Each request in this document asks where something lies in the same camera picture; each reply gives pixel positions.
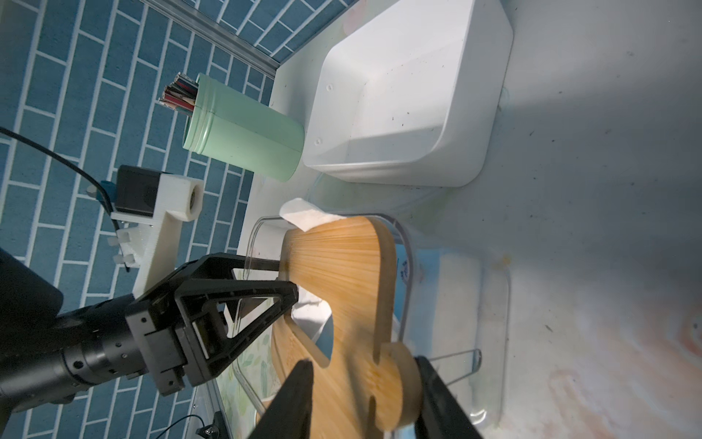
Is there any white plastic box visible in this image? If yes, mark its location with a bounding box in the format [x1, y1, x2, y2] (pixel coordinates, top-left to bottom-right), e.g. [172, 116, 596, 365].
[303, 0, 513, 188]

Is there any blue tissue pack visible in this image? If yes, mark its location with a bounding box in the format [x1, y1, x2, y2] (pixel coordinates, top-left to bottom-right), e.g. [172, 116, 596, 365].
[278, 196, 440, 363]

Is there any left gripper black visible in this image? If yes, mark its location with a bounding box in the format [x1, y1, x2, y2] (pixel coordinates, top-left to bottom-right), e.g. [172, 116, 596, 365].
[1, 252, 299, 412]

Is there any bundle of coloured pencils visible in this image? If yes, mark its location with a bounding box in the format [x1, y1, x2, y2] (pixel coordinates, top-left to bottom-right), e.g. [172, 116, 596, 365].
[157, 72, 199, 117]

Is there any green pencil cup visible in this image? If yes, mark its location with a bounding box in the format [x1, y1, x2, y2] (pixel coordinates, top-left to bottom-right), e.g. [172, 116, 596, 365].
[183, 73, 305, 182]

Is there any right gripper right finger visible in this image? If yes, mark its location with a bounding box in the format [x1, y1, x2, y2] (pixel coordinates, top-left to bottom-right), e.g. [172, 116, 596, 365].
[414, 356, 483, 439]

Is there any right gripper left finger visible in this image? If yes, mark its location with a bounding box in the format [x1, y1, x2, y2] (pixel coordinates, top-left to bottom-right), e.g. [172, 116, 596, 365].
[249, 360, 314, 439]

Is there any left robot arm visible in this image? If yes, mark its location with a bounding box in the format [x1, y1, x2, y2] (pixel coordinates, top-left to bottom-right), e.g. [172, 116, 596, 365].
[1, 254, 299, 415]

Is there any bamboo lid with slot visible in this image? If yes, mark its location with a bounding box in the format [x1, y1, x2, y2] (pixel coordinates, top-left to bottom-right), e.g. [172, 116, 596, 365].
[272, 216, 422, 438]

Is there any clear plastic tissue box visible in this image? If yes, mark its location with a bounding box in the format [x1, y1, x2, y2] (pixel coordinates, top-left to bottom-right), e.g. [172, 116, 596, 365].
[231, 213, 509, 438]

